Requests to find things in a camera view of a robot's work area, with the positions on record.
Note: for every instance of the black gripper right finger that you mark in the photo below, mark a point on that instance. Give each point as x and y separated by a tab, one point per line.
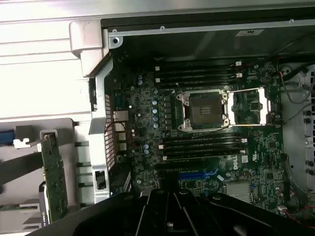
221	216

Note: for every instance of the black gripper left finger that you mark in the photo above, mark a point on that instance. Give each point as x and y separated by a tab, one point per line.
128	216

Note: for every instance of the grey chipset heatsink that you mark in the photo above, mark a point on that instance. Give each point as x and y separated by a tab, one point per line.
237	191

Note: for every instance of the blue expansion slot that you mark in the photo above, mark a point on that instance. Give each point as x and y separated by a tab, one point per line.
192	176

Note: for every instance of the RAM stick with white label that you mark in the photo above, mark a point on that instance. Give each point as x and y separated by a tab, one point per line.
184	157

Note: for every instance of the green motherboard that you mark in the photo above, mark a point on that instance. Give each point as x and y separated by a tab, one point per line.
265	152

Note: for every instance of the grey parts rack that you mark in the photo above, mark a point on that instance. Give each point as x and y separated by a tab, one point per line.
73	152

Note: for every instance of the silver ethernet port block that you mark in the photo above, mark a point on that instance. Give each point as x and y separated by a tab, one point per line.
120	116

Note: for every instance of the CPU socket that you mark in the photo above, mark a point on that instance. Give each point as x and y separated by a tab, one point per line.
204	110

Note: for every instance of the grey metal disk bay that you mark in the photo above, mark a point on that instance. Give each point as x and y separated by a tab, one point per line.
295	137

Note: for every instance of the green RAM stick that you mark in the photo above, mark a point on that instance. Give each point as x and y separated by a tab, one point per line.
14	207

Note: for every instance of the silver socket cover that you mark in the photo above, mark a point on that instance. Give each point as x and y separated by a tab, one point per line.
267	105

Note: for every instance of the thin metal locking lever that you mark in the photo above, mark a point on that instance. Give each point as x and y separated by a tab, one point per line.
179	90

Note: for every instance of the empty black RAM slot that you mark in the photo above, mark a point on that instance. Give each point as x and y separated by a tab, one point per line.
197	75
197	64
197	69
197	80

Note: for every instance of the hard disk with blue carrier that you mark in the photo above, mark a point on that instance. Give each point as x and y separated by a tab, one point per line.
6	137

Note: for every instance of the black and grey PC case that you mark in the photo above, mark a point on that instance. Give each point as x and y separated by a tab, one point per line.
197	46

